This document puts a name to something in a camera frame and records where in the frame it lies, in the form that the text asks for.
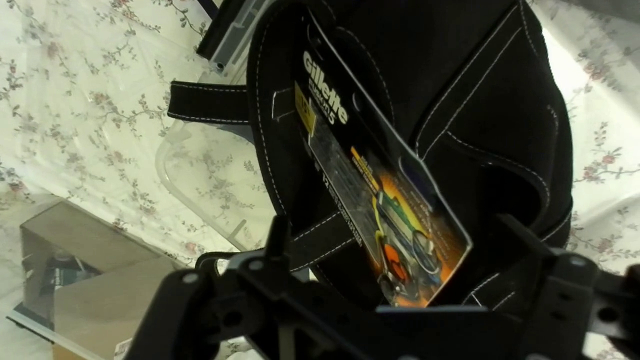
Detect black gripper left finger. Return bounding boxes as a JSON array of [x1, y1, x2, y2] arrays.
[[122, 213, 316, 360]]

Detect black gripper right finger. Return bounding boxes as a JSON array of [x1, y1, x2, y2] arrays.
[[490, 213, 640, 360]]

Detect Gillette razor blister pack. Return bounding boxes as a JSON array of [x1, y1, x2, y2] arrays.
[[291, 49, 476, 311]]

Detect black canvas tote bag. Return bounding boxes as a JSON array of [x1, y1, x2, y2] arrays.
[[167, 0, 576, 316]]

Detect brown cardboard box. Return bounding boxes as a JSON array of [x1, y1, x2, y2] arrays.
[[51, 256, 196, 360]]

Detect large clear plastic bin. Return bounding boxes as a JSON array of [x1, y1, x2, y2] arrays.
[[5, 199, 199, 360]]

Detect clear plastic bin lid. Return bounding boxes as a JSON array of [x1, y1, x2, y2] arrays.
[[154, 123, 280, 254]]

